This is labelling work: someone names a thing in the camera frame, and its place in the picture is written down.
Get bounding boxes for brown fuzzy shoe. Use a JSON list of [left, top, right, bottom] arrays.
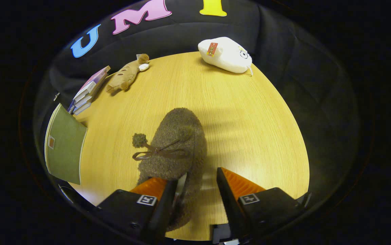
[[132, 108, 207, 232]]

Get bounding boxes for green fabric storage box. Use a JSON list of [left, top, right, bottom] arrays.
[[44, 103, 88, 185]]

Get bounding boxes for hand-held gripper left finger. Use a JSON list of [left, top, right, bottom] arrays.
[[97, 177, 178, 244]]

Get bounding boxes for pink cover book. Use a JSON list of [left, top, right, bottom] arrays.
[[79, 66, 111, 95]]

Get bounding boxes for tan plush fish toy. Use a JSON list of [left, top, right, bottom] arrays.
[[105, 53, 150, 95]]

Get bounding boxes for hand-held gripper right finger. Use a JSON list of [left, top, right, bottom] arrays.
[[216, 167, 305, 240]]

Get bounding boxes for white cover book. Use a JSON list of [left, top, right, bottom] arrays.
[[72, 82, 98, 107]]

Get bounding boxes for white plush toy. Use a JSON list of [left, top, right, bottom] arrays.
[[198, 37, 253, 76]]

